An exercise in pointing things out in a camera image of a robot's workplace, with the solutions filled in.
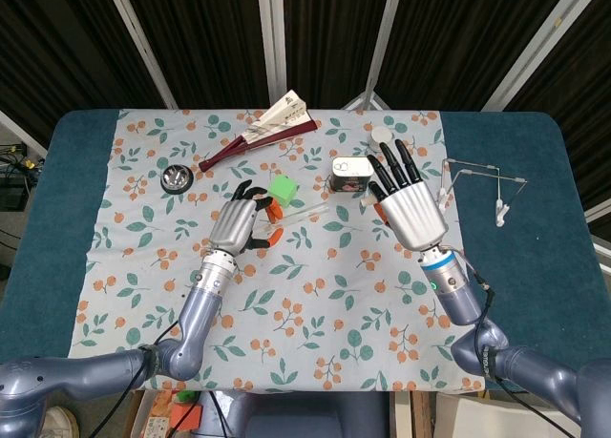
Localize clear glass tube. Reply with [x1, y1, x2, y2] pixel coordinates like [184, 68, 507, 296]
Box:
[257, 203, 330, 234]

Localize brown wooden plank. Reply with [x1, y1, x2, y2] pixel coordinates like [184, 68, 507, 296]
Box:
[410, 390, 435, 438]

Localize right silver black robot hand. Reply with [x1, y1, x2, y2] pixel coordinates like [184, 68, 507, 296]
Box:
[367, 139, 450, 252]

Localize dark blue table cover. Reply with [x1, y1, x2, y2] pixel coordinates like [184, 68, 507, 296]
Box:
[0, 107, 608, 394]

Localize beige cardboard box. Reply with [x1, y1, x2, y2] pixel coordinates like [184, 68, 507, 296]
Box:
[434, 392, 572, 438]

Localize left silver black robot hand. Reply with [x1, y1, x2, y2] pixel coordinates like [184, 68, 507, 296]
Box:
[208, 179, 285, 258]

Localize black equipment box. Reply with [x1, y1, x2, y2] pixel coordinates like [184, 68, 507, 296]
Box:
[0, 175, 32, 213]

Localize white board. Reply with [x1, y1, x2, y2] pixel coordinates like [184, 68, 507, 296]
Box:
[389, 390, 412, 438]

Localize black torso cable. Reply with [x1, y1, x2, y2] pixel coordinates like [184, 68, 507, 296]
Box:
[209, 390, 229, 438]

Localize orange flat object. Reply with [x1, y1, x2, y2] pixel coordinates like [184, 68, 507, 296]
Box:
[169, 402, 204, 430]

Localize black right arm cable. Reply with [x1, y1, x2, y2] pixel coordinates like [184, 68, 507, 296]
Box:
[465, 261, 581, 438]

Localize white shoe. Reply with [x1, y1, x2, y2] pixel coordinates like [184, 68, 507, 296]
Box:
[45, 406, 80, 438]

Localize open cardboard box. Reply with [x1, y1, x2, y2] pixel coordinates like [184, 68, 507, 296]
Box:
[126, 389, 201, 438]

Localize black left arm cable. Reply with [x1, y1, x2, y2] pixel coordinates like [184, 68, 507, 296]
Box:
[90, 323, 185, 438]

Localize floral printed tablecloth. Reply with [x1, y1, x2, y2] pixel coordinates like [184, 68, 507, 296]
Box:
[60, 107, 487, 394]

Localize folding paper fan, maroon ribs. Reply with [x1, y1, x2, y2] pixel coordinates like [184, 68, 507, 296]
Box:
[198, 88, 322, 174]

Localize black luncheon meat can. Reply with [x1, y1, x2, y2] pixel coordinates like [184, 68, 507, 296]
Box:
[329, 156, 379, 195]

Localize small white round jar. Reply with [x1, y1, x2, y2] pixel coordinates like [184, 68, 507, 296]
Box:
[369, 126, 395, 153]

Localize white partition frame post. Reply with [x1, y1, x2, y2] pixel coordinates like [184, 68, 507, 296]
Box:
[0, 110, 50, 152]
[584, 202, 611, 273]
[480, 0, 600, 113]
[256, 0, 288, 108]
[103, 0, 179, 109]
[368, 0, 406, 94]

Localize round steel bowl, black rim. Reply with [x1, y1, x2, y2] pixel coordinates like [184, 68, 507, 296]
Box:
[159, 163, 195, 195]

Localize green cube block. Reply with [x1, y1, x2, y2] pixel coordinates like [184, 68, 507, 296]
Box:
[266, 174, 301, 206]

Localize wire hanger with white clips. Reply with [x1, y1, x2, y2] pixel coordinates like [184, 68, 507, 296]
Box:
[436, 156, 530, 228]

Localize grey tripod stand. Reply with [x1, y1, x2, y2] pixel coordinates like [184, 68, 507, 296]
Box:
[342, 77, 393, 111]

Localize blue-grey robot torso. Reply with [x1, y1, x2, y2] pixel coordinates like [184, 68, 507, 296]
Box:
[198, 389, 392, 438]

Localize black pleated curtain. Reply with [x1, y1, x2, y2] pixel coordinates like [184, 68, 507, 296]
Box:
[0, 0, 611, 210]

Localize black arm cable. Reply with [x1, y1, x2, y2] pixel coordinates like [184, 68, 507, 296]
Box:
[90, 323, 185, 438]
[465, 261, 581, 438]

